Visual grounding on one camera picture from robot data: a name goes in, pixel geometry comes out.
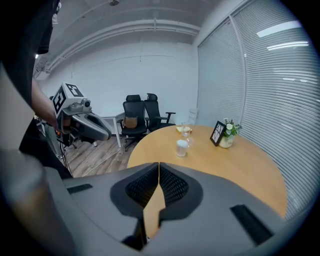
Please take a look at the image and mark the clear glass mug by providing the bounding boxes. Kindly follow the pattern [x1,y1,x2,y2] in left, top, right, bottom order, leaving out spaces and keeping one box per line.
[180,122,192,137]

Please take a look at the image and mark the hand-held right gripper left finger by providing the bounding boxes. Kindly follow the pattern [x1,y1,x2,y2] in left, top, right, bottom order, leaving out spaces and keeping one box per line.
[46,162,160,256]

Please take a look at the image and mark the potted white flower plant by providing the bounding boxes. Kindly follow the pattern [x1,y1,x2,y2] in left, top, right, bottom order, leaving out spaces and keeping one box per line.
[219,118,243,149]

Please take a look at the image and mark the person's black shirt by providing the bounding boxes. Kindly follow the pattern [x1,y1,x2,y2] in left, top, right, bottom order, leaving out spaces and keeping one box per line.
[0,0,74,179]

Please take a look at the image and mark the person's left forearm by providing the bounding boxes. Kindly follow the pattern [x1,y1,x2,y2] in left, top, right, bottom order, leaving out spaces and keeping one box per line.
[31,77,61,131]

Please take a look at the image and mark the white desk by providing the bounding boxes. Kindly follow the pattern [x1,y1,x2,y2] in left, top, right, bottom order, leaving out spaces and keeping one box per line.
[99,111,126,149]

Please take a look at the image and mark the black picture frame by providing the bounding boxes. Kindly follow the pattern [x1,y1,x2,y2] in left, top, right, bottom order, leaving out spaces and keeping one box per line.
[209,120,227,147]

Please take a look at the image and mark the white wall rack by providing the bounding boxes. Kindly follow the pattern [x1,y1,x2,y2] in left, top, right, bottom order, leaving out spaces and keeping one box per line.
[188,108,199,126]

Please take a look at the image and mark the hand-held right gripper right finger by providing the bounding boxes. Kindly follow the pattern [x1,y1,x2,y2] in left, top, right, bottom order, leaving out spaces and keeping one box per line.
[147,162,286,256]

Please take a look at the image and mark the brown cushion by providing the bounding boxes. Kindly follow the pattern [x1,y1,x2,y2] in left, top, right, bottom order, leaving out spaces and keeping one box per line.
[123,116,139,129]

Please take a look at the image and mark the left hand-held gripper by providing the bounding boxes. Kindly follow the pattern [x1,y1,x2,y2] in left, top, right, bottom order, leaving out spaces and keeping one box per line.
[52,82,113,147]

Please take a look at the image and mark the clear cotton swab container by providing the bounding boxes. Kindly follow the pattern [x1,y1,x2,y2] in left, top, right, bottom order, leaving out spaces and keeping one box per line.
[176,139,188,158]

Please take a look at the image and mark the black office chair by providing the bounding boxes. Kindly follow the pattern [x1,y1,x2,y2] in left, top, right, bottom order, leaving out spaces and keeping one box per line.
[143,92,177,133]
[116,94,148,152]

